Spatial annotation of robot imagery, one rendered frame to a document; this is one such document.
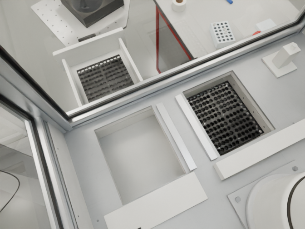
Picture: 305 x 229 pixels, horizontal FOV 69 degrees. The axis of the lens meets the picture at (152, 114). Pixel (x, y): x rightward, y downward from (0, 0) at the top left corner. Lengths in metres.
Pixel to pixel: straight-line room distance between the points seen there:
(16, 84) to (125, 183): 0.46
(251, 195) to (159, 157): 0.31
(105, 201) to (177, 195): 0.20
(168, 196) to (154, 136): 0.25
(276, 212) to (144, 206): 0.31
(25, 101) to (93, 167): 0.27
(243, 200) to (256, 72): 0.43
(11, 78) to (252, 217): 0.64
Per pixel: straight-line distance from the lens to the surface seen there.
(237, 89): 0.89
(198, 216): 0.67
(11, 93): 0.54
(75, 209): 0.59
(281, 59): 0.86
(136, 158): 0.79
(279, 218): 0.55
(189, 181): 0.65
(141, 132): 0.82
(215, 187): 0.68
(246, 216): 0.68
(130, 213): 0.65
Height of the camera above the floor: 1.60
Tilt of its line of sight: 67 degrees down
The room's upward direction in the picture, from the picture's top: 3 degrees counter-clockwise
